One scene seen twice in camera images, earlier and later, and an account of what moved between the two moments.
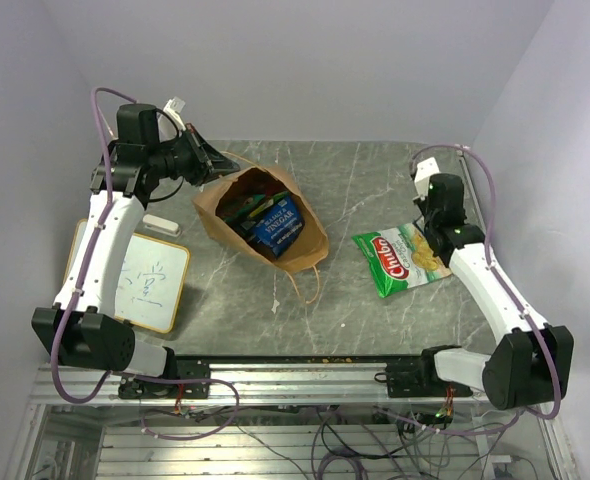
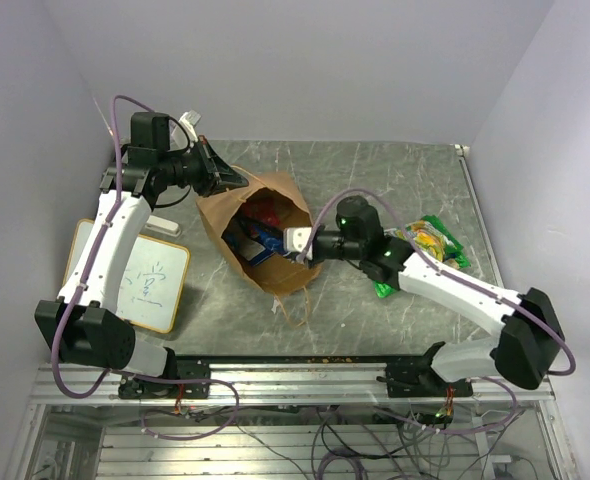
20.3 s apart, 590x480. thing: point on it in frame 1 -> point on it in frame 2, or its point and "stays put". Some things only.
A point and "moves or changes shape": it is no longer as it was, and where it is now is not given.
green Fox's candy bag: (254, 206) -> (423, 237)
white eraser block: (161, 225) stays put
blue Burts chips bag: (276, 227) -> (255, 243)
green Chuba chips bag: (399, 258) moves or changes shape
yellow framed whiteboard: (153, 283) stays put
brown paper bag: (311, 246) moves or changes shape
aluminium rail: (269, 384) stays put
